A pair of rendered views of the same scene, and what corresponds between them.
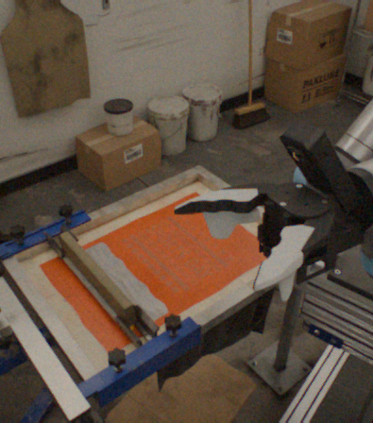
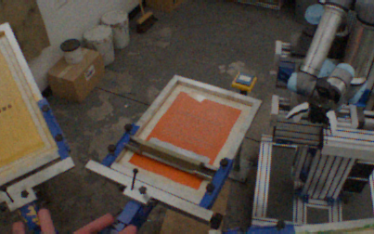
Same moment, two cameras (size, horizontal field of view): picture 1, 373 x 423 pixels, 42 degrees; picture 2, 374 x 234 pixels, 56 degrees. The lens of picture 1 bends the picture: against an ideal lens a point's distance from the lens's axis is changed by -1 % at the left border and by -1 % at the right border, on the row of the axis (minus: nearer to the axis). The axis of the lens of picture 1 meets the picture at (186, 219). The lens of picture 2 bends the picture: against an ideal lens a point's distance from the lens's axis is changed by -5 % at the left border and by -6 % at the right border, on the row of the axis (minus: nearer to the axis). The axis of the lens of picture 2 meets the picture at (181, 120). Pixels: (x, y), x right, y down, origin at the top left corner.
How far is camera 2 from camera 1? 0.81 m
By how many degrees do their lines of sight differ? 17
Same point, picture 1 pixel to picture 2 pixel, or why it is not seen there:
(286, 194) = (317, 101)
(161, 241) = (182, 124)
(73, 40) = (32, 12)
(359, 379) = (280, 157)
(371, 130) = (315, 62)
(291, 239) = (331, 116)
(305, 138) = (326, 85)
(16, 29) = not seen: outside the picture
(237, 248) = (222, 115)
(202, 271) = (212, 133)
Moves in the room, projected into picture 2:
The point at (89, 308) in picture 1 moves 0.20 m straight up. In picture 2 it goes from (171, 173) to (167, 148)
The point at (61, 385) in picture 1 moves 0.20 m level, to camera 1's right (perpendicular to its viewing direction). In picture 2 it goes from (194, 209) to (233, 192)
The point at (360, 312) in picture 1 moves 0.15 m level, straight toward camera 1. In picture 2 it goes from (303, 126) to (306, 149)
